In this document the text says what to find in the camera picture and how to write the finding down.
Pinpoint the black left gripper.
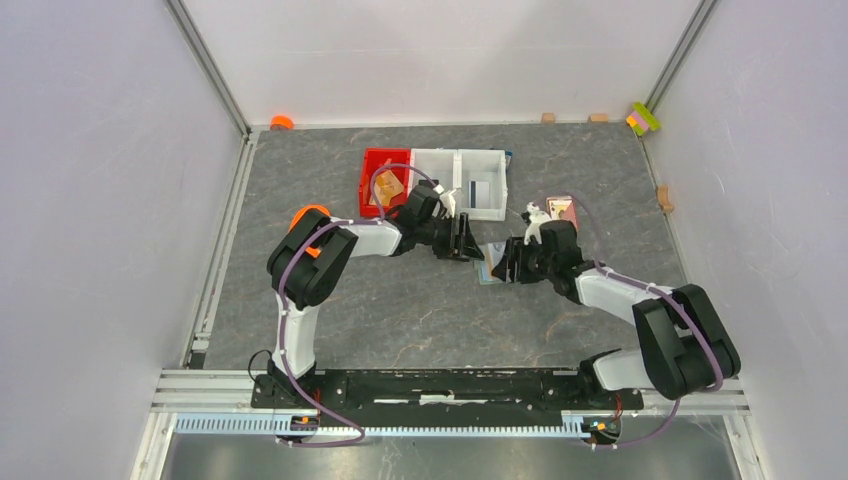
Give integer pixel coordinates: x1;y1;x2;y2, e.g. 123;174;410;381
416;213;484;262

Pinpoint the white bin left compartment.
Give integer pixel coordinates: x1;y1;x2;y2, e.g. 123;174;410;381
410;148;465;202

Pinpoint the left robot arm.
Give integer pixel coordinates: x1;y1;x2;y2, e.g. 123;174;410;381
266;185;484;408

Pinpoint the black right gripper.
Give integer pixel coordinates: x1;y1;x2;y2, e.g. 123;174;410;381
492;236;556;285

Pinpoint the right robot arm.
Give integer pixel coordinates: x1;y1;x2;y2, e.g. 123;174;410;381
492;220;741;408

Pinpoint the wooden piece in red bin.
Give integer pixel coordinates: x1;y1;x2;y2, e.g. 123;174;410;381
368;186;392;209

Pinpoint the red playing card box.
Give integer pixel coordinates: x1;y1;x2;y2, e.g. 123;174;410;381
546;195;579;230

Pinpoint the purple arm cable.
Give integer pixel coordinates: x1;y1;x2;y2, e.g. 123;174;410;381
274;163;442;450
566;195;727;452

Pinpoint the orange tape roll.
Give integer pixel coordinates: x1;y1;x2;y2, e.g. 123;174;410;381
269;115;294;130

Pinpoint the gold credit card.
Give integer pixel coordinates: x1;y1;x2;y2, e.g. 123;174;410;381
374;170;405;200

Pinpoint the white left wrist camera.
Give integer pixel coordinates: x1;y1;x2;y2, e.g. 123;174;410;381
433;185;462;218

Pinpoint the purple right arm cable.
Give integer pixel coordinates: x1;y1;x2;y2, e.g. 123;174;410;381
566;195;727;452

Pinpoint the white bin compartment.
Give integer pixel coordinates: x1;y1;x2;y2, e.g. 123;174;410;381
456;149;508;222
410;148;465;202

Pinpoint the wooden arch block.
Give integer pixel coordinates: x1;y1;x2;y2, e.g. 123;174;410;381
656;185;675;215

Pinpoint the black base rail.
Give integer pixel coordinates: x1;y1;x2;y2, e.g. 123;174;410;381
250;368;645;413

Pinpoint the red plastic bin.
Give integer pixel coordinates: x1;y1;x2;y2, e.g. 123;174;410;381
358;147;411;218

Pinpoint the white bin right compartment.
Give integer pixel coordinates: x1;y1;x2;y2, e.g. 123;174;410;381
456;149;508;222

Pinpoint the orange curved toy track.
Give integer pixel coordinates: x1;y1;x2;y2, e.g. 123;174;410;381
288;204;331;260

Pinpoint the multicolour toy brick stack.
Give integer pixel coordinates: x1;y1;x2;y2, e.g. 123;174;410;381
625;102;661;137

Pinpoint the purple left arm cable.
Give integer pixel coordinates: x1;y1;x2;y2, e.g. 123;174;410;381
274;163;442;450

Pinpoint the striped card in bin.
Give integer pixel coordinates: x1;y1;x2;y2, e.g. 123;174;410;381
468;180;491;209

